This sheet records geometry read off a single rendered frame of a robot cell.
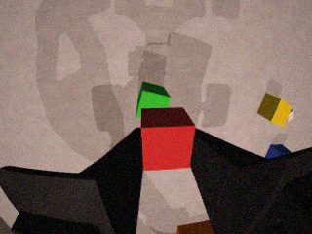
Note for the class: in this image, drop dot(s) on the yellow block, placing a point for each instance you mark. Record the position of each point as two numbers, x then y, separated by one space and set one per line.
275 110

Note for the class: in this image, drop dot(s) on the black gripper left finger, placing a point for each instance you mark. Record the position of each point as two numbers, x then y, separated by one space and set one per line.
106 194

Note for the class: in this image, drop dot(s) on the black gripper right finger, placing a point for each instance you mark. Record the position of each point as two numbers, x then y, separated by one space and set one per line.
238 187

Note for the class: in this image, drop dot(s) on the blue cube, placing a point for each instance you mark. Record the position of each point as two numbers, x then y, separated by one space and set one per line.
276 150

